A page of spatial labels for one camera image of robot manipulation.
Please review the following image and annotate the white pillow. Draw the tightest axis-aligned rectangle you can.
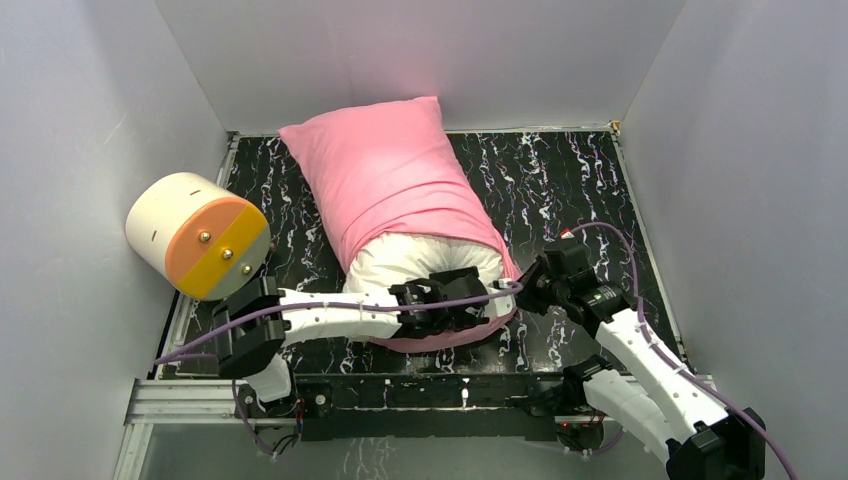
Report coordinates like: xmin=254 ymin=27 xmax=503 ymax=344
xmin=341 ymin=233 xmax=505 ymax=333

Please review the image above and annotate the pink pillowcase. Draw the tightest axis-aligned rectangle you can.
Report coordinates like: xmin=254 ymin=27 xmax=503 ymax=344
xmin=278 ymin=95 xmax=525 ymax=354

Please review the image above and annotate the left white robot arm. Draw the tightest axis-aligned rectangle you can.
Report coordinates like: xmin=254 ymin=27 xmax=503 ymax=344
xmin=213 ymin=268 xmax=514 ymax=416

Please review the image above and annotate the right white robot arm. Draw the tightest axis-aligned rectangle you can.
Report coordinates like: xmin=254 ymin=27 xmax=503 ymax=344
xmin=516 ymin=238 xmax=765 ymax=479

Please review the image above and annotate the white orange yellow cylinder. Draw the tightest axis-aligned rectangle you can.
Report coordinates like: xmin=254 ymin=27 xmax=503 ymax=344
xmin=125 ymin=172 xmax=271 ymax=301

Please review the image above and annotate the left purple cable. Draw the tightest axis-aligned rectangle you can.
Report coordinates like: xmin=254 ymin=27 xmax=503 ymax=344
xmin=152 ymin=281 xmax=525 ymax=367

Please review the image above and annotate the purple cable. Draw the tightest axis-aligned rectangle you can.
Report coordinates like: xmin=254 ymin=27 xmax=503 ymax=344
xmin=563 ymin=221 xmax=800 ymax=480
xmin=152 ymin=281 xmax=525 ymax=367

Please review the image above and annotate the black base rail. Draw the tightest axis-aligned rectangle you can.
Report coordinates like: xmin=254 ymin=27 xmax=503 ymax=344
xmin=296 ymin=373 xmax=580 ymax=441

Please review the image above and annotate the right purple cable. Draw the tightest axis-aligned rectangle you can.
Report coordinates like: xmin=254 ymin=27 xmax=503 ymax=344
xmin=563 ymin=221 xmax=800 ymax=480

